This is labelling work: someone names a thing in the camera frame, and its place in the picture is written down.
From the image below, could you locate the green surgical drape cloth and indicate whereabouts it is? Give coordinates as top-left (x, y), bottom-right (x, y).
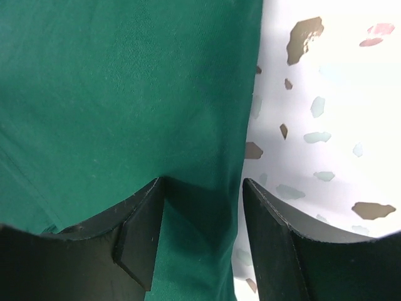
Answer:
top-left (1, 1), bottom-right (263, 300)

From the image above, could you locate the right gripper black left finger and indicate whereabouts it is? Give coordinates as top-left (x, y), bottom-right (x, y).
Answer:
top-left (1, 178), bottom-right (164, 301)

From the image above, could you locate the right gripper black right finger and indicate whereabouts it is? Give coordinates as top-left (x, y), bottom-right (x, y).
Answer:
top-left (242, 178), bottom-right (400, 300)

